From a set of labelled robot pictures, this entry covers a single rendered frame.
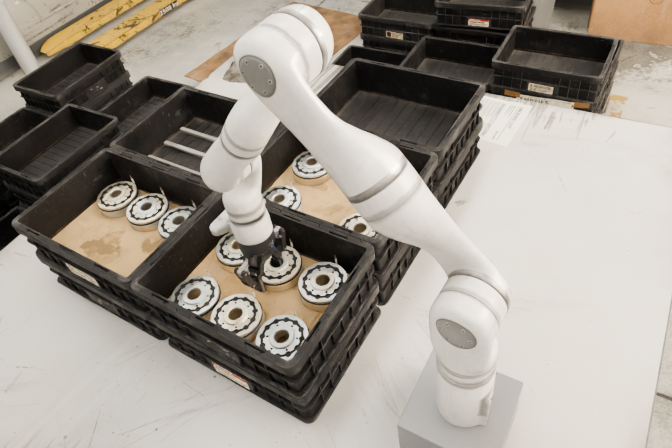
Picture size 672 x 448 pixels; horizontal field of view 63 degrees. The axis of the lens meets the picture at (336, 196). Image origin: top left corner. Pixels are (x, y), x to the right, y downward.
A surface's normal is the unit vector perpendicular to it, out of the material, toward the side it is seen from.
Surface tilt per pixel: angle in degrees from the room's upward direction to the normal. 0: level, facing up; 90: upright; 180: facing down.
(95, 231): 0
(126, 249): 0
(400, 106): 0
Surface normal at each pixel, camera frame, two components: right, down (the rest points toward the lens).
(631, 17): -0.50, 0.41
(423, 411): -0.13, -0.71
